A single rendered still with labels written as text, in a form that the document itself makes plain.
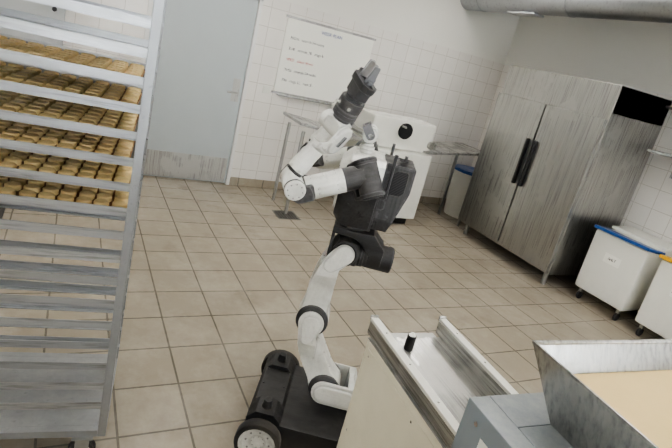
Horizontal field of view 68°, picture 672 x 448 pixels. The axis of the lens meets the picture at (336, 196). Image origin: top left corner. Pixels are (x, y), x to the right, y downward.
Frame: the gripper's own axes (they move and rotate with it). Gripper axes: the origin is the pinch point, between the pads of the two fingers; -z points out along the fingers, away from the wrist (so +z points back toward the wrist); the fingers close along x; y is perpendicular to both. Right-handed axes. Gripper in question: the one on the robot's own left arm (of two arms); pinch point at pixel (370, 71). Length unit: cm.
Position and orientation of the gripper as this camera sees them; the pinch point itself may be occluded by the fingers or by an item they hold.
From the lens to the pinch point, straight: 168.4
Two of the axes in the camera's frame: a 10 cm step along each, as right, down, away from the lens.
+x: -2.8, -6.8, 6.8
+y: 8.3, 2.0, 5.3
